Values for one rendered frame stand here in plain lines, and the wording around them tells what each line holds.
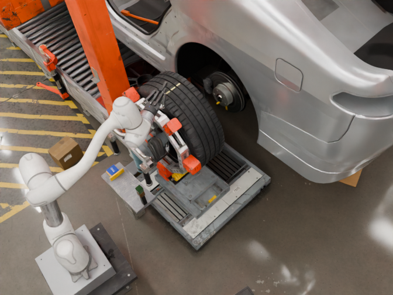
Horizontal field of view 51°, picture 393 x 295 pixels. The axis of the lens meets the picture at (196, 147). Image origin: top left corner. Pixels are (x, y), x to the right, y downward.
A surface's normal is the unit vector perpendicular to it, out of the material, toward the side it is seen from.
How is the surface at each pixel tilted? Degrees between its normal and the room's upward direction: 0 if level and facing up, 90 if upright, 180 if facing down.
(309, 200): 0
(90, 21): 90
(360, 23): 20
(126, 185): 0
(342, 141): 90
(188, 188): 0
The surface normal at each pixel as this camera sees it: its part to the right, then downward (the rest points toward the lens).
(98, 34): 0.68, 0.56
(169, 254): -0.07, -0.59
